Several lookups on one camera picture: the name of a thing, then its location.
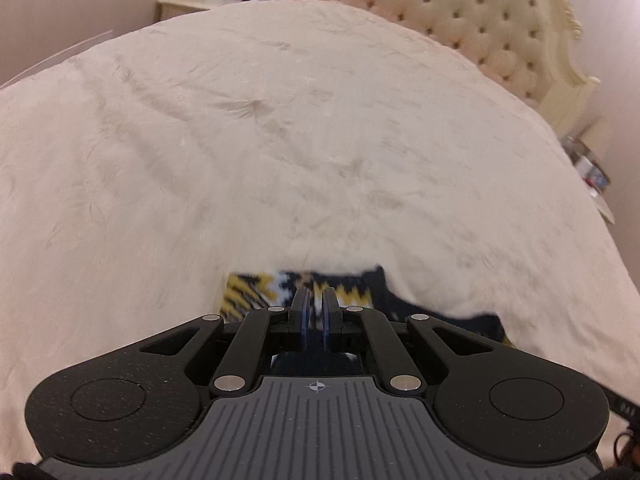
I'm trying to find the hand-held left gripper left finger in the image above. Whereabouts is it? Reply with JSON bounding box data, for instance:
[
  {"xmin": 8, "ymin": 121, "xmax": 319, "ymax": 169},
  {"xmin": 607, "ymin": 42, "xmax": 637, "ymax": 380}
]
[{"xmin": 140, "ymin": 287, "xmax": 314, "ymax": 396}]

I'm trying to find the bed with cream blanket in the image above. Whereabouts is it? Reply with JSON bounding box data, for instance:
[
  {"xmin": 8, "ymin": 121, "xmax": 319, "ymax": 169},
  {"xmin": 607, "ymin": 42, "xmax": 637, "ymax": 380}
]
[{"xmin": 0, "ymin": 0, "xmax": 640, "ymax": 480}]

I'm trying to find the patterned knit sweater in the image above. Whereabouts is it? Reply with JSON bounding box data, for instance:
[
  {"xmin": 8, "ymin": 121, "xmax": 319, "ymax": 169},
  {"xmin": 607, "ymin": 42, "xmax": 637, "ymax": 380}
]
[{"xmin": 220, "ymin": 266, "xmax": 516, "ymax": 377}]

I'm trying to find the picture frame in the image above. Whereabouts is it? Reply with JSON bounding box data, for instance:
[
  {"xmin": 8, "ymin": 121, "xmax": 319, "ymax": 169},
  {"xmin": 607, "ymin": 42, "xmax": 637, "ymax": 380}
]
[{"xmin": 582, "ymin": 164, "xmax": 612, "ymax": 195}]

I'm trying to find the cream nightstand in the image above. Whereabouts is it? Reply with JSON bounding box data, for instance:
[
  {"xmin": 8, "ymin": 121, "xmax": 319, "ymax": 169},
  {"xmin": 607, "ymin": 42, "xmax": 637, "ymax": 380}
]
[
  {"xmin": 560, "ymin": 120, "xmax": 619, "ymax": 226},
  {"xmin": 157, "ymin": 0, "xmax": 262, "ymax": 24}
]

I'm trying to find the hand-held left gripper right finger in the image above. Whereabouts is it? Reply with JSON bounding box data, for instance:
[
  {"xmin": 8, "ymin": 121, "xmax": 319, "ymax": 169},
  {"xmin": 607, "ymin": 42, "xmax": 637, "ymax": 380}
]
[{"xmin": 321, "ymin": 287, "xmax": 494, "ymax": 395}]

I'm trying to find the tufted cream headboard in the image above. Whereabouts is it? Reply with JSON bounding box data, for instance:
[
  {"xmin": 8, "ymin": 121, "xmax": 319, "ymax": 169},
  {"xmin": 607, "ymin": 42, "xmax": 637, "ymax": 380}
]
[{"xmin": 277, "ymin": 0, "xmax": 602, "ymax": 132}]

